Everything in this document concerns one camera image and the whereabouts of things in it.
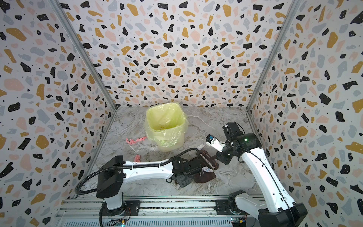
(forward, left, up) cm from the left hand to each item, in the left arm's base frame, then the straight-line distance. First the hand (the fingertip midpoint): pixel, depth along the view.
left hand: (186, 177), depth 78 cm
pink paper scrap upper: (+29, +34, -6) cm, 44 cm away
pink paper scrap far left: (+26, +39, -6) cm, 47 cm away
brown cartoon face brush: (+9, -12, +2) cm, 15 cm away
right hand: (+8, -16, +15) cm, 23 cm away
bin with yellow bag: (+37, +14, +2) cm, 39 cm away
